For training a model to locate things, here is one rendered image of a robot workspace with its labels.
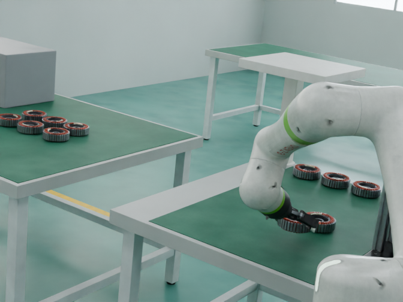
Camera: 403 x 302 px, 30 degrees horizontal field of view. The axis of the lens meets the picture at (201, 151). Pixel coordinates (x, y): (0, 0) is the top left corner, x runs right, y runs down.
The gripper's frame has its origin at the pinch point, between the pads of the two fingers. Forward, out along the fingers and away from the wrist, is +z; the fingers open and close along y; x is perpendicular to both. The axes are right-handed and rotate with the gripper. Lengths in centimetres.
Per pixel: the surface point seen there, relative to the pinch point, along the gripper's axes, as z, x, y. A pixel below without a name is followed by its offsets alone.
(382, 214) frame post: 5.5, -10.6, -23.7
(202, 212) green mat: 5.3, 5.2, 34.2
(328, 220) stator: 17.7, -6.1, -4.2
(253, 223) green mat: 8.9, 3.1, 17.0
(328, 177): 56, -30, 14
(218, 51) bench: 272, -157, 207
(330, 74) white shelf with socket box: 24, -59, 15
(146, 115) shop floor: 334, -108, 290
